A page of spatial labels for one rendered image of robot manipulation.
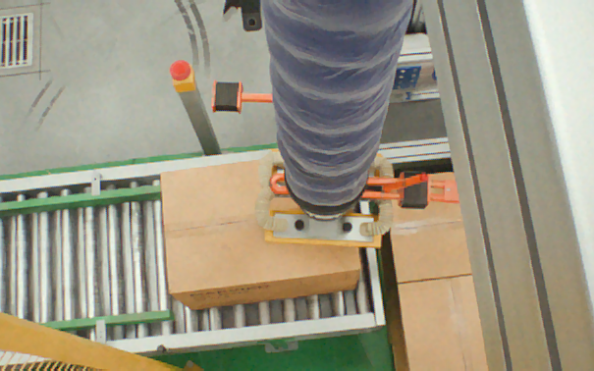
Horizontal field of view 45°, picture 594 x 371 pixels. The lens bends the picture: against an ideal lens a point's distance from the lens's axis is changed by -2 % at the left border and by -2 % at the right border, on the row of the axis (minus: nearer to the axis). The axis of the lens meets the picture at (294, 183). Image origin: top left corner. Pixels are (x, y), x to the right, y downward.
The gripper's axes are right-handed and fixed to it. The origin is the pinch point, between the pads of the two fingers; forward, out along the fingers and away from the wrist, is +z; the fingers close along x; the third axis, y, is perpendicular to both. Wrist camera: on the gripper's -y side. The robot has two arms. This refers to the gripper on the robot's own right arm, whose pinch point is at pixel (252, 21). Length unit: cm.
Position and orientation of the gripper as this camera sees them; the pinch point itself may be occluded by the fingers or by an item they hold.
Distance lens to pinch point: 193.6
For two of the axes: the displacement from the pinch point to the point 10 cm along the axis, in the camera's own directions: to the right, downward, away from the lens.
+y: -1.0, -9.5, 3.0
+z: 0.3, 2.9, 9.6
